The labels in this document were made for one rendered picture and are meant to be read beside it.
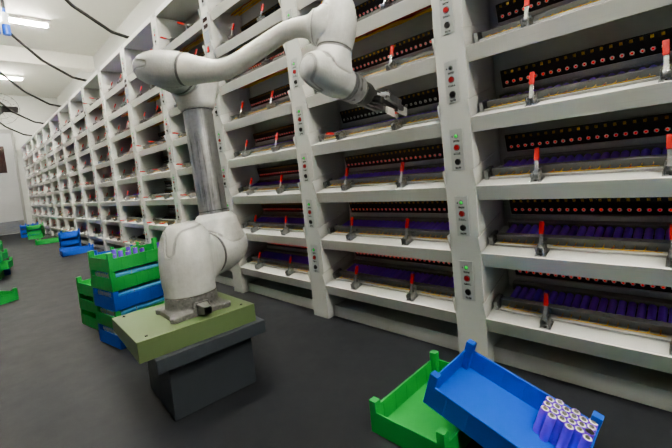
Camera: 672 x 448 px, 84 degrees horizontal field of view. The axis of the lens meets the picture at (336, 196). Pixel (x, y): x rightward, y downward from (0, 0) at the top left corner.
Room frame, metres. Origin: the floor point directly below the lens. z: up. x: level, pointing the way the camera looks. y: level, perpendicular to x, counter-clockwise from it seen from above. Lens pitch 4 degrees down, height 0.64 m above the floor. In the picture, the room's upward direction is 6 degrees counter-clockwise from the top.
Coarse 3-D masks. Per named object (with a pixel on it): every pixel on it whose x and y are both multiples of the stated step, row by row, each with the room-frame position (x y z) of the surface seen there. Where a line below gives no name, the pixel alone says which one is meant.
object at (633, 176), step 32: (576, 128) 1.05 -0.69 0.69; (608, 128) 1.00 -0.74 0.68; (640, 128) 0.96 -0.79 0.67; (512, 160) 1.17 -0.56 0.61; (544, 160) 1.07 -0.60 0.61; (576, 160) 1.00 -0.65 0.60; (608, 160) 0.92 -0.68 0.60; (640, 160) 0.88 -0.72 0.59; (480, 192) 1.09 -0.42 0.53; (512, 192) 1.02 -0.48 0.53; (544, 192) 0.97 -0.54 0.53; (576, 192) 0.92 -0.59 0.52; (608, 192) 0.87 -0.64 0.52; (640, 192) 0.83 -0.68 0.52
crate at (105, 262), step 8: (152, 240) 1.82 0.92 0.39; (144, 248) 1.79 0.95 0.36; (152, 248) 1.83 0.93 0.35; (88, 256) 1.60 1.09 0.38; (96, 256) 1.63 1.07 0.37; (104, 256) 1.65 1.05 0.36; (112, 256) 1.50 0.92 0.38; (128, 256) 1.55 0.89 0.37; (136, 256) 1.57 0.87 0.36; (144, 256) 1.60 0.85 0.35; (152, 256) 1.63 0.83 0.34; (96, 264) 1.55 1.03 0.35; (104, 264) 1.51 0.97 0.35; (112, 264) 1.49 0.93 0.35; (120, 264) 1.52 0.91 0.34; (128, 264) 1.54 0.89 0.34; (136, 264) 1.57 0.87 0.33; (112, 272) 1.49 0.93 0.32
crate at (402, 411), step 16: (432, 352) 1.06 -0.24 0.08; (432, 368) 1.06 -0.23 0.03; (400, 384) 0.96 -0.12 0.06; (416, 384) 1.00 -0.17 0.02; (384, 400) 0.90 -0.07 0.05; (400, 400) 0.95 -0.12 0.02; (416, 400) 0.96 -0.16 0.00; (384, 416) 0.84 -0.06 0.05; (400, 416) 0.90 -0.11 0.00; (416, 416) 0.90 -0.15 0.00; (432, 416) 0.89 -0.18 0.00; (384, 432) 0.84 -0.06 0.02; (400, 432) 0.81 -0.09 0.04; (416, 432) 0.78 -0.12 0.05; (432, 432) 0.84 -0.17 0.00; (448, 432) 0.74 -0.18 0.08
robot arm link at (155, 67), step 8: (136, 56) 1.21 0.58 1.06; (144, 56) 1.18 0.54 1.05; (152, 56) 1.17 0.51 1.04; (160, 56) 1.17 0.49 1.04; (168, 56) 1.16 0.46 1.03; (176, 56) 1.16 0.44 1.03; (136, 64) 1.20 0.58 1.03; (144, 64) 1.18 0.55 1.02; (152, 64) 1.17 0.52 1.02; (160, 64) 1.16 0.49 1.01; (168, 64) 1.16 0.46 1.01; (136, 72) 1.21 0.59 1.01; (144, 72) 1.19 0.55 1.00; (152, 72) 1.17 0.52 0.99; (160, 72) 1.17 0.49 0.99; (168, 72) 1.16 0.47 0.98; (144, 80) 1.21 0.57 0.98; (152, 80) 1.20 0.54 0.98; (160, 80) 1.19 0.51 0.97; (168, 80) 1.18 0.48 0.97; (176, 80) 1.17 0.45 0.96; (160, 88) 1.27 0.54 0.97; (168, 88) 1.24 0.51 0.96; (176, 88) 1.24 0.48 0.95; (184, 88) 1.27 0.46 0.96
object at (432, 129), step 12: (420, 108) 1.40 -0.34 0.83; (360, 120) 1.61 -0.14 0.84; (372, 120) 1.57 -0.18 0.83; (312, 132) 1.60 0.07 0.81; (324, 132) 1.65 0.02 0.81; (372, 132) 1.41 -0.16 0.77; (384, 132) 1.31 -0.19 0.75; (396, 132) 1.28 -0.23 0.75; (408, 132) 1.25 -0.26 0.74; (420, 132) 1.22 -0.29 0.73; (432, 132) 1.19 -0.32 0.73; (312, 144) 1.59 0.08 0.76; (324, 144) 1.53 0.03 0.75; (336, 144) 1.48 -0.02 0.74; (348, 144) 1.44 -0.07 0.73; (360, 144) 1.40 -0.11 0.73; (372, 144) 1.36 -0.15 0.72; (384, 144) 1.33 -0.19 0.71
